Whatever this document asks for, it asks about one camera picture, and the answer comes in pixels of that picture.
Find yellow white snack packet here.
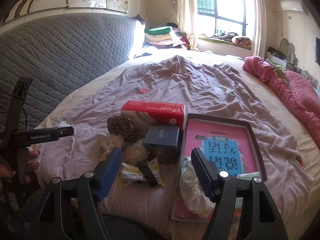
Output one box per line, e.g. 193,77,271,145
117,158,164,189

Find white air conditioner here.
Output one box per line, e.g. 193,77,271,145
280,1,306,14

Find black television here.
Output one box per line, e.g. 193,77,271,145
315,38,320,65

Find red tissue box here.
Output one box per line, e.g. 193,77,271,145
120,100,185,136

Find left hand painted nails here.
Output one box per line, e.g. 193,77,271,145
1,150,41,196

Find dark blue box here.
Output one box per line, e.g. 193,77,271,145
143,125,180,164

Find green white tissue pack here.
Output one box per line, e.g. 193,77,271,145
178,157,215,217

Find clothes on window sill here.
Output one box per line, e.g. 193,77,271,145
200,32,253,49

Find shallow dark cardboard box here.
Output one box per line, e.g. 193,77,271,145
171,113,267,223

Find pink rolled blanket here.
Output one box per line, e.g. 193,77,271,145
242,56,319,145

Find cream curtain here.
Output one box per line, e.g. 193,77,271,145
174,0,199,50

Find grey quilted headboard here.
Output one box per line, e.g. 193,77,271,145
1,13,145,129

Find cream plush doll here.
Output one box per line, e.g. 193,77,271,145
100,134,125,161

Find pink quilt bedspread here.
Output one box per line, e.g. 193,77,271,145
36,51,319,239

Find green puff in bag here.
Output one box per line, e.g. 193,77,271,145
236,172,261,181

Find leopard print scrunchie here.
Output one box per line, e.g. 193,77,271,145
107,113,137,142

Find folded blankets pile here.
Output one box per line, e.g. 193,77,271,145
145,23,189,49

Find pink blue book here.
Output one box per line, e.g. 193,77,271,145
171,119,260,222

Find black window frame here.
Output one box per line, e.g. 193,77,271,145
196,0,247,37

